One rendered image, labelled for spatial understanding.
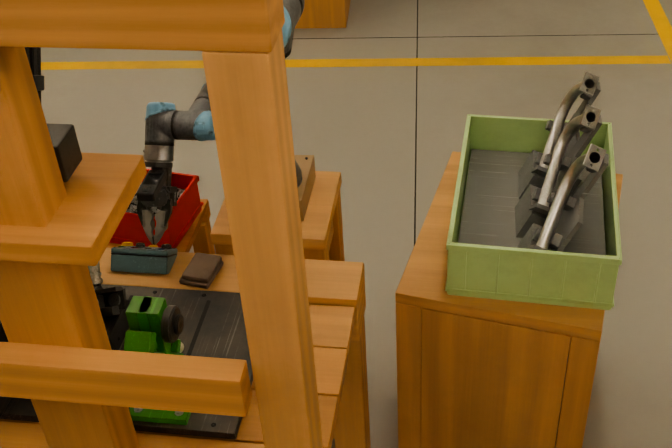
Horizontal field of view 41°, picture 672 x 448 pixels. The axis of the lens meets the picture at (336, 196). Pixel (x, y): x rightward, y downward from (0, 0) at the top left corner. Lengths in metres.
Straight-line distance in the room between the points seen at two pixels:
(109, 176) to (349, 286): 0.85
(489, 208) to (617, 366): 1.00
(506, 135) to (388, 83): 2.15
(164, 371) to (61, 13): 0.63
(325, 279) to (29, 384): 0.84
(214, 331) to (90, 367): 0.60
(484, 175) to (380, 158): 1.62
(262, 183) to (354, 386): 1.26
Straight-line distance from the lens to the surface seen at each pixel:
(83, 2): 1.22
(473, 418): 2.62
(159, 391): 1.58
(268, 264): 1.38
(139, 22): 1.20
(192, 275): 2.25
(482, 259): 2.25
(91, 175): 1.56
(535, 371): 2.43
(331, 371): 2.04
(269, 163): 1.26
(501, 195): 2.58
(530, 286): 2.30
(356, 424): 2.58
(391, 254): 3.68
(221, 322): 2.16
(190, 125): 2.30
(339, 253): 2.78
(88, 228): 1.44
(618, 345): 3.40
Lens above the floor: 2.38
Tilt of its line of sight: 37 degrees down
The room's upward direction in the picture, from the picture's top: 4 degrees counter-clockwise
